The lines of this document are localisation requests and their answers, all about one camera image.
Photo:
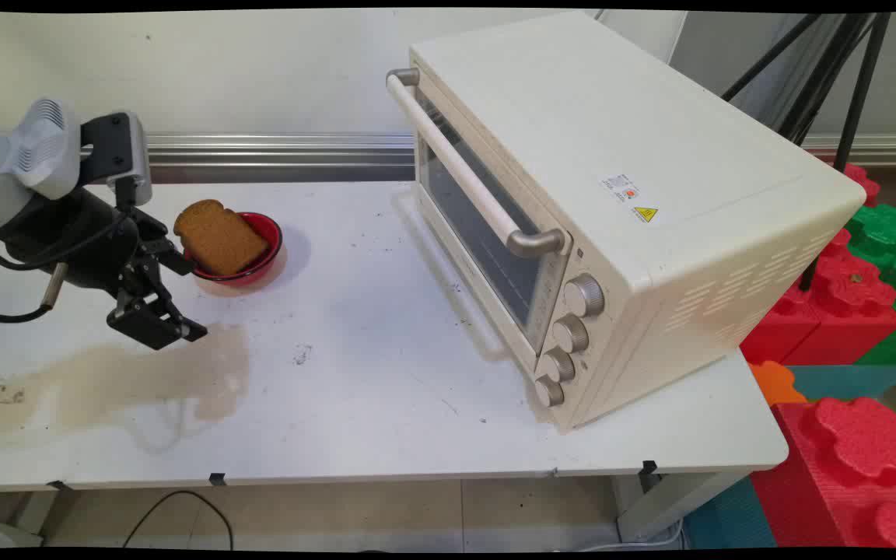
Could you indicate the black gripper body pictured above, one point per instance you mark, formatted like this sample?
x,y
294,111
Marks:
x,y
82,233

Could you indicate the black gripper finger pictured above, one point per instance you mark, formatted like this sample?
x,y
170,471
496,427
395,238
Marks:
x,y
172,255
148,319

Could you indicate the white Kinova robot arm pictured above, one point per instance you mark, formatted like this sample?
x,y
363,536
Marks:
x,y
24,155

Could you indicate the brown toast slice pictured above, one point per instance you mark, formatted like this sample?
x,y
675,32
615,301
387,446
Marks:
x,y
218,237

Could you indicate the red bowl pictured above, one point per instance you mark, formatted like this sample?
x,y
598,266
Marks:
x,y
261,253

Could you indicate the black tape strip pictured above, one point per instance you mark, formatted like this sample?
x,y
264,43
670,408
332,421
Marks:
x,y
649,468
59,485
217,479

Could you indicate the white table leg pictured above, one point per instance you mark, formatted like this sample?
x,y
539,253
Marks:
x,y
673,498
28,513

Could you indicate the large silver oven knob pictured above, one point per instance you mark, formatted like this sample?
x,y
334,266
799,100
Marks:
x,y
584,295

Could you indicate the white label sticker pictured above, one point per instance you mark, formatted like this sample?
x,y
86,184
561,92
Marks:
x,y
621,188

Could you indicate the yellow warning sticker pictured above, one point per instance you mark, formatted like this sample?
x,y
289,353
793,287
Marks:
x,y
645,215

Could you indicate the cream toaster oven body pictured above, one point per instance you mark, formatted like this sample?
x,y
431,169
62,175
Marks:
x,y
650,155

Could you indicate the white board panel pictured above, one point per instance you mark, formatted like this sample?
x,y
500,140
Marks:
x,y
642,35

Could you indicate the teal foam block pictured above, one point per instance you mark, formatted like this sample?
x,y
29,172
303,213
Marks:
x,y
728,517
845,379

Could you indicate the orange foam block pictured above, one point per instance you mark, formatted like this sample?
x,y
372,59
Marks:
x,y
776,383

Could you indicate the small red foam block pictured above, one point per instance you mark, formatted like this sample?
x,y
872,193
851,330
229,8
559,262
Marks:
x,y
862,183

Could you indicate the black tripod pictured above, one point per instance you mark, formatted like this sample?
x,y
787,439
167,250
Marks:
x,y
856,85

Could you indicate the large red foam block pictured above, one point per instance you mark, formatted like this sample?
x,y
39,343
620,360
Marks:
x,y
845,474

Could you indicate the green foam block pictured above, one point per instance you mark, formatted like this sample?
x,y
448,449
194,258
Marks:
x,y
887,233

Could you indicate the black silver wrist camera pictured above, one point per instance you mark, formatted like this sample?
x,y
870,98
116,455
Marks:
x,y
115,152

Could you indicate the aluminium rail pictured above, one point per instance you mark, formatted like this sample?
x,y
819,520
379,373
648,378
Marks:
x,y
277,152

